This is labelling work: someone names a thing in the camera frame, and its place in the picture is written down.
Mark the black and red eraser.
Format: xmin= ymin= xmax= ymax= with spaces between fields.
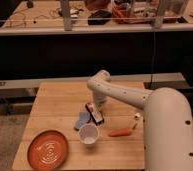
xmin=85 ymin=102 xmax=104 ymax=125

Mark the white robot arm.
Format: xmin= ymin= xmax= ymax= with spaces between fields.
xmin=87 ymin=70 xmax=193 ymax=171

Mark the blue cloth piece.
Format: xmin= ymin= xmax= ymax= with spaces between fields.
xmin=74 ymin=112 xmax=91 ymax=130

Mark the white paper cup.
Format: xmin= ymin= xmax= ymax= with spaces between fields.
xmin=78 ymin=124 xmax=99 ymax=145

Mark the orange carrot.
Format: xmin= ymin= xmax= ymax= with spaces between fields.
xmin=108 ymin=128 xmax=132 ymax=137

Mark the orange plate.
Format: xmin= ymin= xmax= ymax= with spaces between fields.
xmin=27 ymin=130 xmax=68 ymax=171

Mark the black bag on bench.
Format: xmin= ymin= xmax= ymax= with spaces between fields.
xmin=88 ymin=10 xmax=112 ymax=25

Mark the orange crate on bench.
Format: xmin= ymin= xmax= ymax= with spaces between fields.
xmin=112 ymin=5 xmax=151 ymax=24

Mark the grey metal post right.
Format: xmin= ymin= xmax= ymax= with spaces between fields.
xmin=152 ymin=0 xmax=166 ymax=29

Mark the grey metal post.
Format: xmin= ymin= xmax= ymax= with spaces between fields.
xmin=60 ymin=0 xmax=72 ymax=31
xmin=152 ymin=0 xmax=166 ymax=29

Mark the grey metal post left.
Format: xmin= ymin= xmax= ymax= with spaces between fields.
xmin=60 ymin=0 xmax=72 ymax=31

